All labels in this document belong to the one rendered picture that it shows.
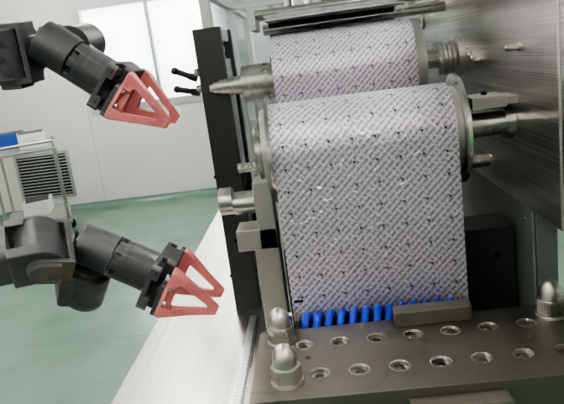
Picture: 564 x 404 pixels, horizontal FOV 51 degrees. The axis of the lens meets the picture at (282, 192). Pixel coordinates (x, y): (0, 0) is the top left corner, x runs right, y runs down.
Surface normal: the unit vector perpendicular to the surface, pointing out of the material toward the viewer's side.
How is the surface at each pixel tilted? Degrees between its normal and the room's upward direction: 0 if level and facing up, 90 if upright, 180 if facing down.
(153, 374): 0
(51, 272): 122
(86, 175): 90
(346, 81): 92
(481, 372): 0
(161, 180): 90
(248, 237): 90
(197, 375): 0
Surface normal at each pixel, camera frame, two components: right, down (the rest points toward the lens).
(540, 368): -0.13, -0.97
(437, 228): -0.04, 0.23
